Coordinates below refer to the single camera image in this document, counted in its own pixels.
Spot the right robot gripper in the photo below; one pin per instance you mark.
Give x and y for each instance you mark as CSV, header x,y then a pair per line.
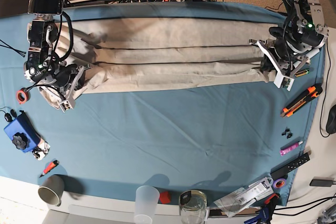
x,y
55,79

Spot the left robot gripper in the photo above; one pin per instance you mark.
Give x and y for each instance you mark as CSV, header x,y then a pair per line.
x,y
291,43

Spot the beige T-shirt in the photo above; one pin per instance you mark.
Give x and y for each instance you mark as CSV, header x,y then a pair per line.
x,y
154,54

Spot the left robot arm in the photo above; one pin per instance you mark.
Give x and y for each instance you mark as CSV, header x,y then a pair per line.
x,y
302,13

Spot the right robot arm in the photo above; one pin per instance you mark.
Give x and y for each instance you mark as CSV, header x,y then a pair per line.
x,y
43,34

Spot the AA battery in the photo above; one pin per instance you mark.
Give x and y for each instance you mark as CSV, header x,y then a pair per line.
x,y
302,72

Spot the black white marker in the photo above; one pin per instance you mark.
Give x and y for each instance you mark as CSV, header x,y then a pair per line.
x,y
312,53

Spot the orange black utility knife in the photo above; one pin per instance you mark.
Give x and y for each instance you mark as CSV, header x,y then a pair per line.
x,y
302,99

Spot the orange tape roll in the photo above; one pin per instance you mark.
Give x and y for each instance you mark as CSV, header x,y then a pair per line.
x,y
22,96

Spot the black zip ties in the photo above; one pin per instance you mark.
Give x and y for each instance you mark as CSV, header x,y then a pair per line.
x,y
6,45

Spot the small black clips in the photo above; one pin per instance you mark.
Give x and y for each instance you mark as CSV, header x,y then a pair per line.
x,y
287,133

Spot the blue box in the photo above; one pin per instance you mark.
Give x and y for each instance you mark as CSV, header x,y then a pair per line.
x,y
22,124

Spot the white small caster toy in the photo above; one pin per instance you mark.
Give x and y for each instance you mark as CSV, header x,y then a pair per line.
x,y
41,150

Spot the black knob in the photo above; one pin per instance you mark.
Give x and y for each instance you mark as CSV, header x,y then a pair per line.
x,y
20,141

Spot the red black small tool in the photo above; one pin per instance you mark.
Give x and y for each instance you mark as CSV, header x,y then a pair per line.
x,y
49,167

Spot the purple glue tube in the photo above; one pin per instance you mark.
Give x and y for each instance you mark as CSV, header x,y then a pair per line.
x,y
290,148

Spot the black perforated bar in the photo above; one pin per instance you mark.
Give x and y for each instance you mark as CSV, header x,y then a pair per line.
x,y
287,167

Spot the grey mug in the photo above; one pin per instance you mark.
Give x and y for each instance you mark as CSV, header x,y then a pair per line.
x,y
51,190

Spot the purple tape roll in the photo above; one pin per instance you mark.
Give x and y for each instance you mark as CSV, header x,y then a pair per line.
x,y
279,183

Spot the translucent plastic cup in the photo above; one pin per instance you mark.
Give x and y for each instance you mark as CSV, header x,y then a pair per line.
x,y
146,201

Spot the red small block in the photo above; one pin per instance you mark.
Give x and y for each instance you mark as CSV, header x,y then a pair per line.
x,y
165,197

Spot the packaged item in plastic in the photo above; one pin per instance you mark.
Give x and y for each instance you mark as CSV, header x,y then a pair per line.
x,y
243,198

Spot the blue orange bar clamp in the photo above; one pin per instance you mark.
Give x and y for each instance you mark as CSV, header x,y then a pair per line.
x,y
266,212

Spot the glass jar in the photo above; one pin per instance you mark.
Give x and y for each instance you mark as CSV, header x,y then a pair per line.
x,y
192,207

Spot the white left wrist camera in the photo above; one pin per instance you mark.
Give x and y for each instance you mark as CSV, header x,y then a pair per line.
x,y
282,80

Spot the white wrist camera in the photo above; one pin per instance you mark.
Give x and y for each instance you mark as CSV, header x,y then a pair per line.
x,y
68,101
282,80

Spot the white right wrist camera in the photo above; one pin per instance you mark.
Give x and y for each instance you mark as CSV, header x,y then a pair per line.
x,y
68,101

